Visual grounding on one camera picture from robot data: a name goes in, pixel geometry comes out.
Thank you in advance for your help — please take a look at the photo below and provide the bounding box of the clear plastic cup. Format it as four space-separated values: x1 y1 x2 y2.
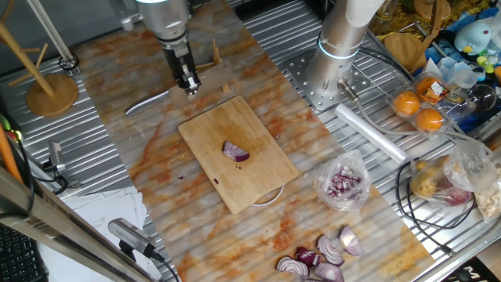
438 56 481 89

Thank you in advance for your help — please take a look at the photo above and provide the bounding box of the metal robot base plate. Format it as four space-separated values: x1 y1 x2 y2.
284 50 372 111

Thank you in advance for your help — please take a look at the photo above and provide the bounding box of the black ring clamp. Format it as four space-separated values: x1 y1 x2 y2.
58 52 81 72

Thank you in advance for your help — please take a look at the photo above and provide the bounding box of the clear plastic fruit container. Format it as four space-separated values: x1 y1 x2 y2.
389 71 457 138

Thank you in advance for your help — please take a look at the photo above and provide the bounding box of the wooden peg knife rack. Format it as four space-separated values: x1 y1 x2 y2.
194 38 232 94

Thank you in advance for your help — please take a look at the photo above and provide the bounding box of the white paper stack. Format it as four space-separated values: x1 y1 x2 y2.
38 186 149 282

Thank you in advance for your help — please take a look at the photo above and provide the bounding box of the grey hose with metal connector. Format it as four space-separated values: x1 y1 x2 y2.
338 78 494 154

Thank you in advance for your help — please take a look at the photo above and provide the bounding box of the plastic bag of white pieces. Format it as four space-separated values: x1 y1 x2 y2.
444 139 501 222

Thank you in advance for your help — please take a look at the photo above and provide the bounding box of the wooden cutting board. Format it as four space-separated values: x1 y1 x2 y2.
178 95 301 215

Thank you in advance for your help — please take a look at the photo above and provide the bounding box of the wooden mug tree stand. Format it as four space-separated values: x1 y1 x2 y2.
0 0 79 118

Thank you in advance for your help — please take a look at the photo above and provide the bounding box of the white plastic wrap roll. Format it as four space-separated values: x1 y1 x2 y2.
333 103 410 165

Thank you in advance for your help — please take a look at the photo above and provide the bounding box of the black keyboard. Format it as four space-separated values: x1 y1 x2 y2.
0 225 48 282

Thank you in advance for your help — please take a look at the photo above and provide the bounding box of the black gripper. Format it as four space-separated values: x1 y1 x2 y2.
162 38 203 95

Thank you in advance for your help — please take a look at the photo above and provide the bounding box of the plastic bag of chopped onion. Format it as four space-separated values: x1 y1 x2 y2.
308 148 372 212

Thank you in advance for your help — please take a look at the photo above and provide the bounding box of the plastic bag of potatoes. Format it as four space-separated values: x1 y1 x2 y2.
409 154 477 208

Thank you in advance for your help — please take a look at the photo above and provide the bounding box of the orange fruit with sticker label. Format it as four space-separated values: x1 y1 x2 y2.
415 76 449 105

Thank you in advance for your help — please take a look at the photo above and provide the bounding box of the orange plastic rod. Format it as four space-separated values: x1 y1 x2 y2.
0 125 23 183

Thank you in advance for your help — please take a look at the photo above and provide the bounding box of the blue plush toy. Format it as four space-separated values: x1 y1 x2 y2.
453 19 493 56

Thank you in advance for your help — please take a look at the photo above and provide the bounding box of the orange marble pattern mat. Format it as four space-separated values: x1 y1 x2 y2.
72 0 436 282

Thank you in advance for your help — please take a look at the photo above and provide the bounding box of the white metal rod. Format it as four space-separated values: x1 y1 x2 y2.
25 0 75 66

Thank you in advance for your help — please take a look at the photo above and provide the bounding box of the silver depth camera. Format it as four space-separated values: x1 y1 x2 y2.
107 218 157 259

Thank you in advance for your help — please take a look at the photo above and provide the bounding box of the steel cleaver knife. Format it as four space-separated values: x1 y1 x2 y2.
124 58 235 119

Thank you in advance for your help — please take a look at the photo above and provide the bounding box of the glass bowl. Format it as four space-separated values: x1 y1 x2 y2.
467 83 498 112

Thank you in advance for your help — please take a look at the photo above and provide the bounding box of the metal clamp tool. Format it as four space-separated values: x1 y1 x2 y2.
41 139 79 190

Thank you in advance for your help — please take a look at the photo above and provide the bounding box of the round wooden tray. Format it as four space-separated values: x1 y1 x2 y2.
383 33 427 72

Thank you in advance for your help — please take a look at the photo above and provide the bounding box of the black cable with plug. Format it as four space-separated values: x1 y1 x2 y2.
395 158 477 255

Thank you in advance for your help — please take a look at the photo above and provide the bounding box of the aluminium frame bar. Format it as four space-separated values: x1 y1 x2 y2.
0 166 157 282

